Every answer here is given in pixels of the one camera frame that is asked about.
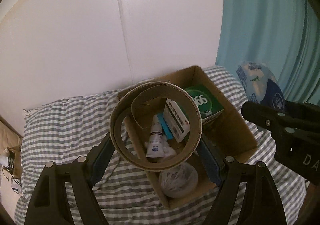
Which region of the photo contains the beige pillow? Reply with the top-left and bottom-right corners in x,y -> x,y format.
0,117 -> 22,156

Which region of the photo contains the grey white checkered duvet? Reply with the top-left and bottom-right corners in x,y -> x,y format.
14,65 -> 307,225

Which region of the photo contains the small cardboard box with clutter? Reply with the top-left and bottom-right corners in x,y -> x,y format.
3,146 -> 22,179

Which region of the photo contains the open cardboard storage box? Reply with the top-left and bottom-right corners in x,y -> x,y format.
117,65 -> 259,210

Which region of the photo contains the blue white tissue pack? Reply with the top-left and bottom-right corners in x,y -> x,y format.
236,62 -> 285,112

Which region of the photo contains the teal curtain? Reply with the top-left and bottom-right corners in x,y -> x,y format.
216,0 -> 319,105

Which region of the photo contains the crumpled clear plastic bag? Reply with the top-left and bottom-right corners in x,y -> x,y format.
158,162 -> 199,198

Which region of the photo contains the green white 999 medicine box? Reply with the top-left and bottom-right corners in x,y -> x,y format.
185,85 -> 224,125

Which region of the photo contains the white cream tube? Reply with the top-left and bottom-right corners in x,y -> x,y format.
146,115 -> 164,158

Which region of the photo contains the brown cardboard tape ring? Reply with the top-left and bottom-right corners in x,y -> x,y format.
109,81 -> 203,173

